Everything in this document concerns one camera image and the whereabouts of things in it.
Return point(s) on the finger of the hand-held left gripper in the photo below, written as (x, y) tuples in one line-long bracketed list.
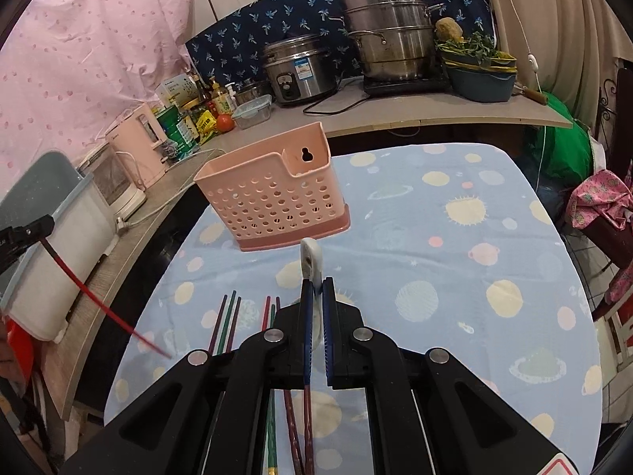
[(29, 235)]

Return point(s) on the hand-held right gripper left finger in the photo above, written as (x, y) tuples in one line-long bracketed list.
[(307, 316)]

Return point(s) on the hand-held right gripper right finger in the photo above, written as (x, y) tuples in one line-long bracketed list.
[(327, 336)]

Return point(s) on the white ceramic spoon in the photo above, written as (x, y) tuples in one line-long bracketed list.
[(311, 257)]

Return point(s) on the red chopstick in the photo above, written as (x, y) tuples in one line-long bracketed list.
[(266, 314), (99, 307)]

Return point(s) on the pink perforated utensil basket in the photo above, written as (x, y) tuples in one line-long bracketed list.
[(257, 203)]

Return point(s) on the grey white plastic bin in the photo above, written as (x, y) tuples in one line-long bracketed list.
[(54, 247)]

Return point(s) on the purple chopstick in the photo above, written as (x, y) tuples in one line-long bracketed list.
[(218, 324)]

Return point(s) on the small white appliance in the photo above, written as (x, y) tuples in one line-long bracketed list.
[(116, 188)]

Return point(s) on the blue printed tablecloth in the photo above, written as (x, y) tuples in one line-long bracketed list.
[(445, 267)]

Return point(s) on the pink electric appliance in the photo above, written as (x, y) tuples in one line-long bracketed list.
[(136, 148)]

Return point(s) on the pink dotted curtain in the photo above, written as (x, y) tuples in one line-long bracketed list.
[(89, 59)]

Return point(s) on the white carton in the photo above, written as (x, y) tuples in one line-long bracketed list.
[(177, 90)]

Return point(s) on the yellow snack packet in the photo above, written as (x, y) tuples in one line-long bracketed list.
[(206, 122)]

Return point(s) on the red tomato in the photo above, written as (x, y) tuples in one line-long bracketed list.
[(225, 122)]

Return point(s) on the clear food container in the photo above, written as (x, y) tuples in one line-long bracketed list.
[(252, 111)]

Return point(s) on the white pump bottle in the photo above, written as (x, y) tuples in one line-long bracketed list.
[(231, 98)]

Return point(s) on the steel rice cooker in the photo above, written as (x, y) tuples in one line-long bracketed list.
[(301, 72)]

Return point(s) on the black induction cooker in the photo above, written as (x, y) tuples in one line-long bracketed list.
[(405, 86)]

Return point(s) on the blue basin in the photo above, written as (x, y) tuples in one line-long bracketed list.
[(482, 86)]

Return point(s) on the stacked steel steamer pot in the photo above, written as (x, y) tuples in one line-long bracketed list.
[(390, 29)]

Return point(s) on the pink patterned cloth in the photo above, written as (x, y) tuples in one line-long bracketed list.
[(598, 198)]

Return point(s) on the green bag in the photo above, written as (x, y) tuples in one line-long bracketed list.
[(564, 143)]

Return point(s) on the navy floral cloth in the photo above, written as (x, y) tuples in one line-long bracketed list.
[(296, 5)]

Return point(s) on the green leafy vegetables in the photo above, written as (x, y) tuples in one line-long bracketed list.
[(470, 47)]

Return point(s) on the yellow rimmed bowl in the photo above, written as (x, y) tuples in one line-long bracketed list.
[(499, 62)]

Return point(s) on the yellow knobbly lump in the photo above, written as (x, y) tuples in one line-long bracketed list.
[(449, 28)]

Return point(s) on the beige curtain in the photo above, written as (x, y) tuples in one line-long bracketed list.
[(559, 10)]

